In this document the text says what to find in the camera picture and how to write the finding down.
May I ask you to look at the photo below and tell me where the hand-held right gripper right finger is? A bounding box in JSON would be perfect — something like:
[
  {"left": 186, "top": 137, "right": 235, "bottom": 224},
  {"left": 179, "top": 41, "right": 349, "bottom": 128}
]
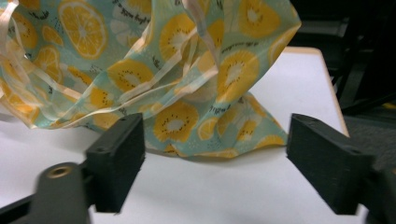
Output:
[{"left": 286, "top": 113, "right": 375, "bottom": 216}]

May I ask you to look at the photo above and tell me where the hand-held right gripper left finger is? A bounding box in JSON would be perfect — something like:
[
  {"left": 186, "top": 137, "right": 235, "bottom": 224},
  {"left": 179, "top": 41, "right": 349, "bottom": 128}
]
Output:
[{"left": 85, "top": 112, "right": 147, "bottom": 215}]

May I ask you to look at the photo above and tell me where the citrus print fabric bag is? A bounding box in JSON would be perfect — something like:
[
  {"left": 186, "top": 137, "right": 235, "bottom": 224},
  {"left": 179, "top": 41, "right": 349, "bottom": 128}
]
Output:
[{"left": 0, "top": 0, "right": 303, "bottom": 160}]

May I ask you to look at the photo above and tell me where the black metal stand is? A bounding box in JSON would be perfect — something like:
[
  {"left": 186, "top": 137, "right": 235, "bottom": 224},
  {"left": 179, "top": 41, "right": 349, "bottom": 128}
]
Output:
[{"left": 334, "top": 18, "right": 396, "bottom": 110}]

